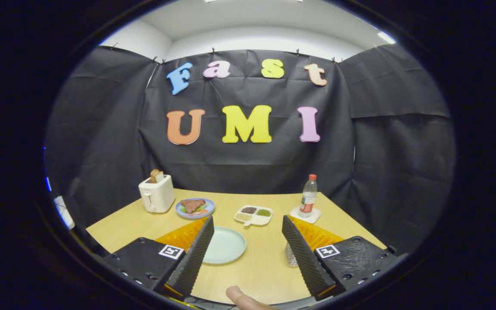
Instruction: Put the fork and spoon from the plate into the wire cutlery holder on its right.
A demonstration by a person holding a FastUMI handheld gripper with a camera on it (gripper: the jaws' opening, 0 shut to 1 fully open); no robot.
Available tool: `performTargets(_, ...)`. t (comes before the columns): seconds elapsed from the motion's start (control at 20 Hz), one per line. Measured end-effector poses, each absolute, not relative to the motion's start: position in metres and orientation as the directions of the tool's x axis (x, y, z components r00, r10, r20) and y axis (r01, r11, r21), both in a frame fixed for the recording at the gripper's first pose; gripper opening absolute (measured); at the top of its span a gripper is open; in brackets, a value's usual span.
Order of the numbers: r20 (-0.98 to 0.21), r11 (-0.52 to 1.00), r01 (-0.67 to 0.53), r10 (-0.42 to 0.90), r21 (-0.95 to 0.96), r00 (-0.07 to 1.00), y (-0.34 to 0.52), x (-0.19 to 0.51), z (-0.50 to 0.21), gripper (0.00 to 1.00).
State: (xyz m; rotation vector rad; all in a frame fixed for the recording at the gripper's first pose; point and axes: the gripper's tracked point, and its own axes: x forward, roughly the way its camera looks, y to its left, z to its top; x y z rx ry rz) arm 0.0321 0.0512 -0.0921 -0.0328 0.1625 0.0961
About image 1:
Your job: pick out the toasted bread slice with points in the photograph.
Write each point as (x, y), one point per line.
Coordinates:
(156, 175)

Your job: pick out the black backdrop cloth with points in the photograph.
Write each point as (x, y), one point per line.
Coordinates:
(248, 168)

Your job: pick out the light green plate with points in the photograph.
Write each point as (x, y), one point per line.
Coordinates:
(228, 245)

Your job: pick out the small ceiling light panel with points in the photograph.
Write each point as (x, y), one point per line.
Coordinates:
(386, 37)

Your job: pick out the white toaster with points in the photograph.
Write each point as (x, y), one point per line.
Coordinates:
(157, 196)

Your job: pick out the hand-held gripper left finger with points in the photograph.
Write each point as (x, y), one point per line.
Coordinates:
(190, 262)

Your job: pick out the brown steak piece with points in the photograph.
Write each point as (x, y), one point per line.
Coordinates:
(193, 205)

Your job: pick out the clear water bottle red cap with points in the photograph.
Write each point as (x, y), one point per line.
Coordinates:
(308, 198)

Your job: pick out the white divided dish with beans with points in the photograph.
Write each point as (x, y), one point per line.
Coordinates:
(261, 219)

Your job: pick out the white square coaster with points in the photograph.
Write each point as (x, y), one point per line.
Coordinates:
(315, 215)

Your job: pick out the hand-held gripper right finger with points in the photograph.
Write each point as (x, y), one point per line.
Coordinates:
(306, 262)

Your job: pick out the blue plate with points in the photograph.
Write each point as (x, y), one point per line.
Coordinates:
(209, 206)

